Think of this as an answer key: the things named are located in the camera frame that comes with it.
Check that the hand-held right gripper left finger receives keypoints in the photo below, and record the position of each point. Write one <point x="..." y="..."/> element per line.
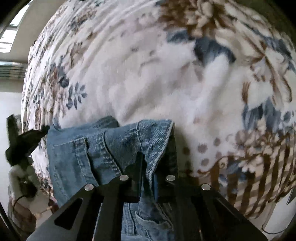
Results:
<point x="111" y="197"/>

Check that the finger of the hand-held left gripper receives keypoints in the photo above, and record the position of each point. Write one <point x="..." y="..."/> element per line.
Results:
<point x="11" y="129"/>
<point x="34" y="136"/>

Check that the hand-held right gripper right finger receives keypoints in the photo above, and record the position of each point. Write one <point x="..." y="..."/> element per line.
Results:
<point x="185" y="197"/>

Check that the blue jeans pants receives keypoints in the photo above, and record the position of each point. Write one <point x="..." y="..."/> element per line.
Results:
<point x="76" y="157"/>

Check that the window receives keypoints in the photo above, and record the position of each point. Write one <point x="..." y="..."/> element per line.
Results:
<point x="9" y="37"/>

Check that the floral quilt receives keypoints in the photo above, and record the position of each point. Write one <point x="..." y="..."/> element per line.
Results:
<point x="138" y="81"/>

